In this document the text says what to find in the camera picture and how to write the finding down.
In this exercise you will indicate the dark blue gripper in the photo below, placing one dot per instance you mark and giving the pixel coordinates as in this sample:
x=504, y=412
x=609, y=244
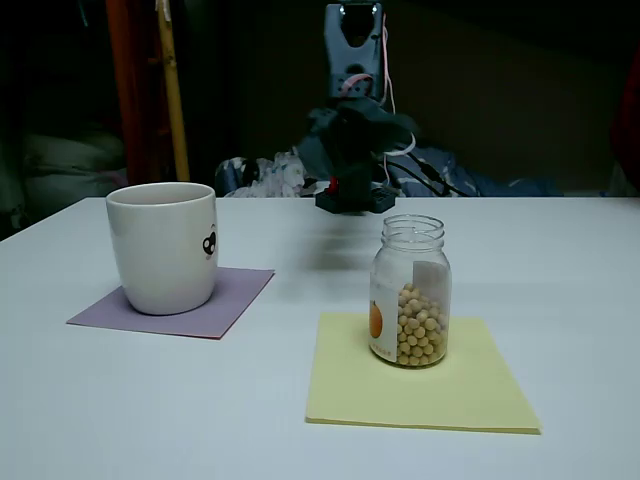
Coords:
x=350, y=172

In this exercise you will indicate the glass jar of beans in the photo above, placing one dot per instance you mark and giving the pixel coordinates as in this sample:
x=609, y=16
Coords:
x=420, y=325

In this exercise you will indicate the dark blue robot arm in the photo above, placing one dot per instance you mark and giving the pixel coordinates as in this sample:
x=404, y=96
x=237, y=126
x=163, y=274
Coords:
x=350, y=60

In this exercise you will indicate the white mug with beans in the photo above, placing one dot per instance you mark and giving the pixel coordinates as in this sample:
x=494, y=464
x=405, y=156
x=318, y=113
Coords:
x=160, y=250

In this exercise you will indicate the blue patterned cloth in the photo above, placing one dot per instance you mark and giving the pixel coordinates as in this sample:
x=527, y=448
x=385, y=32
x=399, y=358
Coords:
x=270, y=172

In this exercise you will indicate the bamboo pole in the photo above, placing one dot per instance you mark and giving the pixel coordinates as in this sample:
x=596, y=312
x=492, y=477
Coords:
x=175, y=110

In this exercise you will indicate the purple paper mat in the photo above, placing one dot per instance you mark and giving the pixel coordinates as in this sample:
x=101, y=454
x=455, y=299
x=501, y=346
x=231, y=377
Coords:
x=235, y=300

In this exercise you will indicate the pale cushion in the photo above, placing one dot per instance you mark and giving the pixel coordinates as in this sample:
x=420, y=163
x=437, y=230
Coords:
x=65, y=160

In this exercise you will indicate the yellow paper mat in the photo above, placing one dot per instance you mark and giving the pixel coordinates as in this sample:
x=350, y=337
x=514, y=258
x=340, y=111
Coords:
x=425, y=400

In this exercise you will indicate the person's orange garment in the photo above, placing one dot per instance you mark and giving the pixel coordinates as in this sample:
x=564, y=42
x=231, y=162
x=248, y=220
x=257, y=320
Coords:
x=627, y=130

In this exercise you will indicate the red-brown wooden post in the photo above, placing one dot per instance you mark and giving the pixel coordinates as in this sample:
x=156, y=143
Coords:
x=135, y=90

